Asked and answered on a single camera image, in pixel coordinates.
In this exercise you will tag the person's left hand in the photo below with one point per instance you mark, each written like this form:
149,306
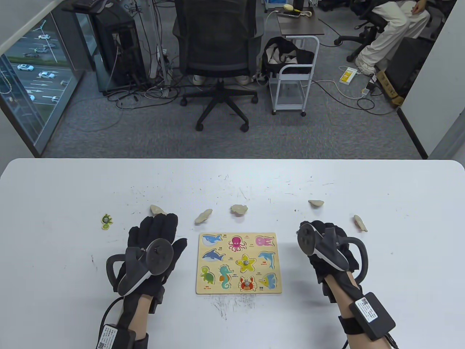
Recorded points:
154,229

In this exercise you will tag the person's right hand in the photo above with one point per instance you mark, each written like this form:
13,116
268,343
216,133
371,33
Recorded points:
319,269

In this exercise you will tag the wooden puzzle piece with tail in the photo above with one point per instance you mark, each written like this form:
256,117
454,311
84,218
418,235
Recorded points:
156,209

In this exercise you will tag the green turtle puzzle piece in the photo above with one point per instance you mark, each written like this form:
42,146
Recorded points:
106,221

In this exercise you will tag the seahorse puzzle piece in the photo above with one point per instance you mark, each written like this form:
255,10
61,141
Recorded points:
203,216

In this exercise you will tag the pink jellyfish puzzle piece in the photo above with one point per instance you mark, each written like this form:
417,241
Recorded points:
360,223

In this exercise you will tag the blue yellow fish puzzle piece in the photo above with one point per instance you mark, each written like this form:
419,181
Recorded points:
316,203

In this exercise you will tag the yellow starfish puzzle piece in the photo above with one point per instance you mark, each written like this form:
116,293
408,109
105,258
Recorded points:
251,267

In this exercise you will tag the red crab puzzle piece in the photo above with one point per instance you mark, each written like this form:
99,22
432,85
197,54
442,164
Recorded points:
244,287

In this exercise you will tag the wooden sea animal puzzle frame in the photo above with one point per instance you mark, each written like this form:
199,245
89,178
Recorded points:
232,259

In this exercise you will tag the octopus puzzle piece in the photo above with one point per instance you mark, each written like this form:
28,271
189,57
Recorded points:
238,209

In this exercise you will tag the person's right forearm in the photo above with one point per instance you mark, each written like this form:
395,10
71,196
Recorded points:
343,305

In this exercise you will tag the person's left forearm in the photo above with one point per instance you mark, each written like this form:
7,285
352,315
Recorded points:
142,316

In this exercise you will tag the black grey hand controller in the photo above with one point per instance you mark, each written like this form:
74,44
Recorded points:
307,238
160,257

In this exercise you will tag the black computer tower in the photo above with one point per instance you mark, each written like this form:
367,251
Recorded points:
120,54

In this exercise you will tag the white metal desk leg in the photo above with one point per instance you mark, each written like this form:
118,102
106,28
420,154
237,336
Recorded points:
160,43

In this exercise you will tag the glass window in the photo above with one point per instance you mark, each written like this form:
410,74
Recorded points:
36,80

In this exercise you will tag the white yellow power strip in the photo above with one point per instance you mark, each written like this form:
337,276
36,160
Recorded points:
348,75

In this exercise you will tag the cardboard box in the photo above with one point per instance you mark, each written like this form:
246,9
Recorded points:
387,85

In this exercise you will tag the black mesh office chair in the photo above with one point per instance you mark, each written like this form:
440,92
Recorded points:
218,43

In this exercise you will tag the white rolling cart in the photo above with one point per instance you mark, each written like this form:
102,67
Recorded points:
295,65

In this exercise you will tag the black bag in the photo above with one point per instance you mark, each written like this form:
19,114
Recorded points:
305,56

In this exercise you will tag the black cabinet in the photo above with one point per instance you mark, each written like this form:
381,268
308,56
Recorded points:
407,65

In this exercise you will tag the black keyboard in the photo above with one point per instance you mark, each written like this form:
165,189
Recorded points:
91,5

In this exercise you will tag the dark brown side table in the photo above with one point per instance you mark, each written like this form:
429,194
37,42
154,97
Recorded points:
301,25

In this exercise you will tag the black swivel chair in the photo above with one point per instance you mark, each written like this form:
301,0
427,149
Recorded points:
374,18

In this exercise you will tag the blue white box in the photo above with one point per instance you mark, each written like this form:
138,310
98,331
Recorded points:
276,3

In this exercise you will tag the pale yellow round object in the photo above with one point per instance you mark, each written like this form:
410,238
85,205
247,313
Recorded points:
288,6

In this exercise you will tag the black bottle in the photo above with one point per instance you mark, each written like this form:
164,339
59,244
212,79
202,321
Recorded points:
298,3

